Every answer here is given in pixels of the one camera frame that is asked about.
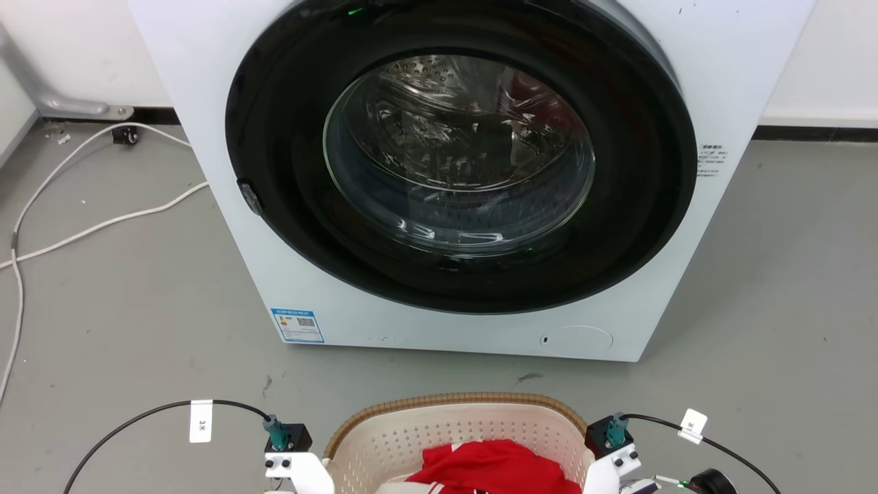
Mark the black camera cable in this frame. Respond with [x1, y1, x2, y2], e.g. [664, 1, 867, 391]
[63, 399, 274, 494]
[623, 413, 783, 494]

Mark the black right camera cable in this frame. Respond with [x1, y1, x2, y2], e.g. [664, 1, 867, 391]
[623, 413, 783, 494]

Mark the thick white floor cable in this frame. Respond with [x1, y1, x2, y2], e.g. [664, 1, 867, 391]
[0, 180, 210, 270]

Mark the black round washing machine door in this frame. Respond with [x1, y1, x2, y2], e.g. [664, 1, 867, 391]
[225, 0, 699, 316]

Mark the grey metal pipe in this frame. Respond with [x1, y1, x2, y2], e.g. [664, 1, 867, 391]
[0, 21, 135, 121]

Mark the printed text warning sticker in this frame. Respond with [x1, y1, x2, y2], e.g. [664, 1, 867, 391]
[696, 143, 730, 180]

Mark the white garment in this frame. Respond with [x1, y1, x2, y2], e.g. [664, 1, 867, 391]
[374, 477, 441, 494]

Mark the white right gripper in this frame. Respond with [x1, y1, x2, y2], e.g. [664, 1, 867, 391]
[582, 443, 643, 494]

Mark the beige plastic laundry basket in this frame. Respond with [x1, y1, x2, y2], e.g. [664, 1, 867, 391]
[322, 392, 598, 494]

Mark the white front-loading washing machine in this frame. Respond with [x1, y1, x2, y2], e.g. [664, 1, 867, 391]
[128, 0, 818, 363]

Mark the red garment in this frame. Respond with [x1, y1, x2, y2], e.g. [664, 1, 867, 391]
[405, 438, 584, 494]

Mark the round white filter cover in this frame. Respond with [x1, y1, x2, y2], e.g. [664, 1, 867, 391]
[539, 325, 614, 358]

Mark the white paper cable tag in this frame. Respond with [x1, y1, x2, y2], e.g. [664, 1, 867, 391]
[678, 408, 709, 445]
[189, 399, 213, 444]

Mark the thin white floor cable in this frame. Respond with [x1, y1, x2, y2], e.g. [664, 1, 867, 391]
[0, 121, 193, 407]

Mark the black left camera cable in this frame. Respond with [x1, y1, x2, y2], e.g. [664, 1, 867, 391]
[63, 399, 274, 494]

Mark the blue energy label sticker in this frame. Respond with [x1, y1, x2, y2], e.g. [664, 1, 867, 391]
[270, 307, 325, 344]

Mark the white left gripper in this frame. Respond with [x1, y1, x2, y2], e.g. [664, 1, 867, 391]
[264, 451, 336, 494]

